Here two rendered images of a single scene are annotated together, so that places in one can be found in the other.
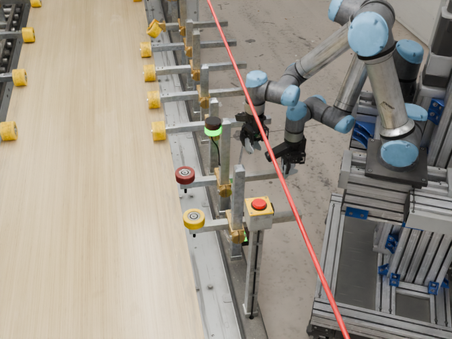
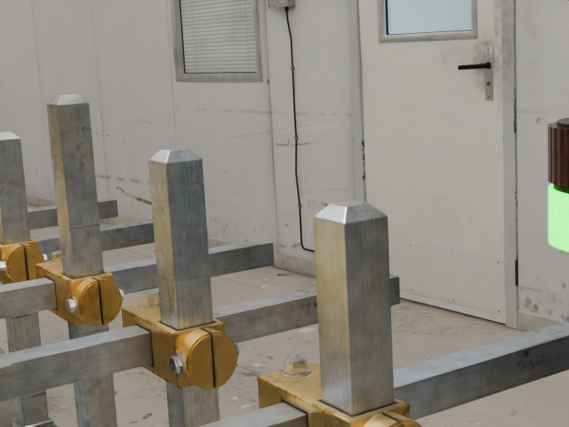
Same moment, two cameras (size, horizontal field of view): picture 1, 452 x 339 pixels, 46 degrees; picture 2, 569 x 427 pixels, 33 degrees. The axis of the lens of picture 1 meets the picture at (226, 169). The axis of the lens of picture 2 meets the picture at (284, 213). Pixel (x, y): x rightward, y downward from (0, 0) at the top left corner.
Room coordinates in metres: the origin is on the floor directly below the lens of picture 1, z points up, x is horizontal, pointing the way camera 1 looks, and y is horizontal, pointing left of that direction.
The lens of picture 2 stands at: (1.29, 0.31, 1.21)
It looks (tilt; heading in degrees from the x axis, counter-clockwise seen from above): 10 degrees down; 340
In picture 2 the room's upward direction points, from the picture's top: 3 degrees counter-clockwise
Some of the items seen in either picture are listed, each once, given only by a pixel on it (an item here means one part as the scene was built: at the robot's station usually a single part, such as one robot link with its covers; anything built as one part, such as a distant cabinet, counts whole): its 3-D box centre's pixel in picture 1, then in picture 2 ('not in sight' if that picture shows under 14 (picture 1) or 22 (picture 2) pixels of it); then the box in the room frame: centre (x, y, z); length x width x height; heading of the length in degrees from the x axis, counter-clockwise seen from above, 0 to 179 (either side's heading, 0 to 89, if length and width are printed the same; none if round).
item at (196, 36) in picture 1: (196, 75); (86, 312); (2.34, 0.16, 0.93); 0.03 x 0.03 x 0.48; 12
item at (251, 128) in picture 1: (255, 125); not in sight; (1.64, -0.10, 1.13); 0.09 x 0.08 x 0.12; 32
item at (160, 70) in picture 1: (198, 67); (83, 285); (2.38, 0.16, 0.95); 0.50 x 0.04 x 0.04; 102
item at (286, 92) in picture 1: (284, 91); not in sight; (1.62, -0.20, 1.29); 0.11 x 0.11 x 0.08; 68
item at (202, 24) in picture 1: (196, 25); (8, 222); (2.89, 0.19, 0.95); 0.36 x 0.03 x 0.03; 102
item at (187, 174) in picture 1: (185, 181); not in sight; (1.62, 0.16, 0.85); 0.08 x 0.08 x 0.11
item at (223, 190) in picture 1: (222, 182); not in sight; (1.63, 0.01, 0.85); 0.13 x 0.06 x 0.05; 12
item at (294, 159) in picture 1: (293, 149); not in sight; (1.71, -0.27, 0.97); 0.09 x 0.08 x 0.12; 102
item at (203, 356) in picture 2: (203, 96); (177, 342); (2.12, 0.11, 0.95); 0.13 x 0.06 x 0.05; 12
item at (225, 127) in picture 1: (224, 169); not in sight; (1.61, 0.01, 0.93); 0.03 x 0.03 x 0.48; 12
